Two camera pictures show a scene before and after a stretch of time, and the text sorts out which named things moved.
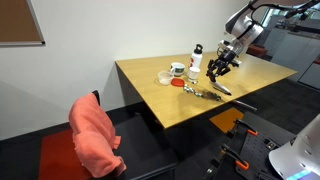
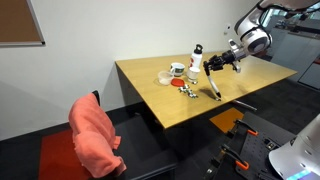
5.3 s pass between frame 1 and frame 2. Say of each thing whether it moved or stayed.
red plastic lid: stayed
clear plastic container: stayed
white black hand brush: moved
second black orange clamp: stayed
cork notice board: stayed
